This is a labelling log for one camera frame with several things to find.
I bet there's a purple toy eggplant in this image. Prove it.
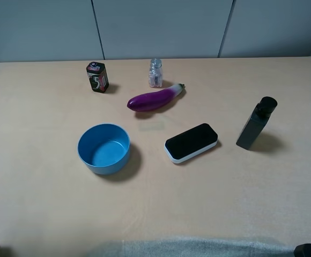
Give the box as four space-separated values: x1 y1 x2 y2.
127 84 185 112

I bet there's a black and white eraser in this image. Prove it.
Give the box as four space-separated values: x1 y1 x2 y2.
164 123 218 164

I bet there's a clear glass bottle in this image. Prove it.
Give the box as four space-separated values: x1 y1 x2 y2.
149 58 163 88

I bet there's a blue plastic bowl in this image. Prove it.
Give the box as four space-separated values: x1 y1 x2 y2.
77 124 130 176

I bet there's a black gum tin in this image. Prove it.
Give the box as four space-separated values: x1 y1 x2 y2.
86 62 109 93

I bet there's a dark pump bottle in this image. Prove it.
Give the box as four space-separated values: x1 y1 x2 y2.
236 96 278 150

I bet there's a grey cloth at bottom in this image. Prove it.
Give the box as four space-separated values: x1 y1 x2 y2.
86 237 294 256

